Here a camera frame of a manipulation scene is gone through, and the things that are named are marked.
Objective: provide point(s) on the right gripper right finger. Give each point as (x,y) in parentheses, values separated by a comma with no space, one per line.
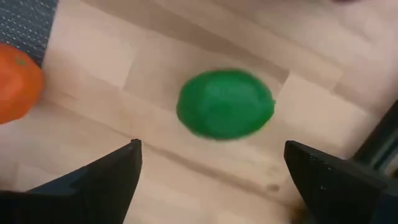
(342,199)

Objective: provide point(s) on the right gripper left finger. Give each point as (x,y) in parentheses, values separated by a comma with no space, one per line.
(77,199)

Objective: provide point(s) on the orange mandarin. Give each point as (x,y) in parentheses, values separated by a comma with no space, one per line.
(18,84)

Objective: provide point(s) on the green lime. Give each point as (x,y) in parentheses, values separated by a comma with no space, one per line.
(225,104)

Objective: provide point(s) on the grey woven mat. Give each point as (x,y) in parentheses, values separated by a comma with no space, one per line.
(25,21)

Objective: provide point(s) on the black table frame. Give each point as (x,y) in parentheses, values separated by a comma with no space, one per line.
(382,140)

